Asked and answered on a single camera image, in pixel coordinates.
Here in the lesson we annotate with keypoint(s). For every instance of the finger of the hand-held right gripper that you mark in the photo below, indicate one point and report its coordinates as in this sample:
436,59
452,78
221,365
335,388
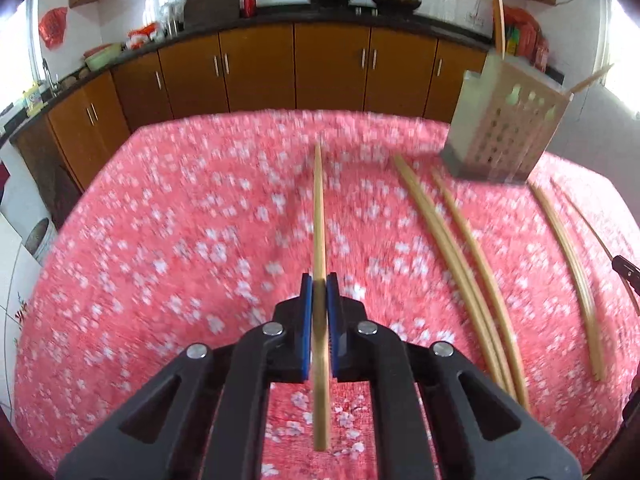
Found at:
627,269

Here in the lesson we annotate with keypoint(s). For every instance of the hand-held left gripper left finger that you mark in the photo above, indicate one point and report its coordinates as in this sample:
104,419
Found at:
306,310

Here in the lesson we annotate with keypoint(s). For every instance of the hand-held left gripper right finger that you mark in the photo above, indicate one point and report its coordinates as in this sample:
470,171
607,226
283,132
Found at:
334,320

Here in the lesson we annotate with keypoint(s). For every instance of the wooden chopstick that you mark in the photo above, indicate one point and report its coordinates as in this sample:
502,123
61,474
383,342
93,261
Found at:
467,280
497,5
320,240
480,265
592,77
440,245
567,260
595,235

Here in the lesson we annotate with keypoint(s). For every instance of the beige perforated utensil holder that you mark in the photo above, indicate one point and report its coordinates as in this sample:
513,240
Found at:
505,125

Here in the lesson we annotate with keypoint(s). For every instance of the red floral tablecloth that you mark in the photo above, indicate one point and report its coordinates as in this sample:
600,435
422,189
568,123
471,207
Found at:
190,240

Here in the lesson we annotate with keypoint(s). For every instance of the bright window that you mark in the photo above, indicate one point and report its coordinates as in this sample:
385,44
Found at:
622,55
17,45

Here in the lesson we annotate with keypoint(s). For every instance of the brown lower kitchen cabinets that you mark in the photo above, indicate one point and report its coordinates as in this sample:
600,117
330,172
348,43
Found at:
330,70

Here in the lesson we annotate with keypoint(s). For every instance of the yellow blue packet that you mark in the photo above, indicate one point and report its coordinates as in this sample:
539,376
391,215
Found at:
511,42

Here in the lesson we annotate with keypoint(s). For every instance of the white bucket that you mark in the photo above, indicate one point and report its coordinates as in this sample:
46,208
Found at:
42,240

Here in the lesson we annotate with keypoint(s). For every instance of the black kitchen countertop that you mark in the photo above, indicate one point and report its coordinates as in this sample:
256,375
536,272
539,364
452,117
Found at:
280,15

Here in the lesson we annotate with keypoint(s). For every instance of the red and white bag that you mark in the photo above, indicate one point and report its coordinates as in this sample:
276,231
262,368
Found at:
145,36

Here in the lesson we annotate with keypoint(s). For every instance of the dark cutting board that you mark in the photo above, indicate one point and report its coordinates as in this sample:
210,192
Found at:
212,6

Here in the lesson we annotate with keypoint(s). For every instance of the glass jar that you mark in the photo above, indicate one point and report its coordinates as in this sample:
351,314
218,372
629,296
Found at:
172,19

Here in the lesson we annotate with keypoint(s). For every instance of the green basin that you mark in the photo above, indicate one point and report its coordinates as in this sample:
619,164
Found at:
102,56

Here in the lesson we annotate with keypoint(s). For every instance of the yellow detergent bottle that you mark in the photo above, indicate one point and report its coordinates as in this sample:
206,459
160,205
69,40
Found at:
32,99

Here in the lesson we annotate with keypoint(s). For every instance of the metal faucet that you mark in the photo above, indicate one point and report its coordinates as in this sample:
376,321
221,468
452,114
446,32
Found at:
50,77

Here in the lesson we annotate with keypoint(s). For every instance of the red hanging plastic bag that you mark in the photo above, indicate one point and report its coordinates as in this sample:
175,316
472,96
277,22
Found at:
52,29

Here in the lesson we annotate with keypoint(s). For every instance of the white wall socket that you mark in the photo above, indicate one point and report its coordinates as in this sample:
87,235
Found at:
477,19

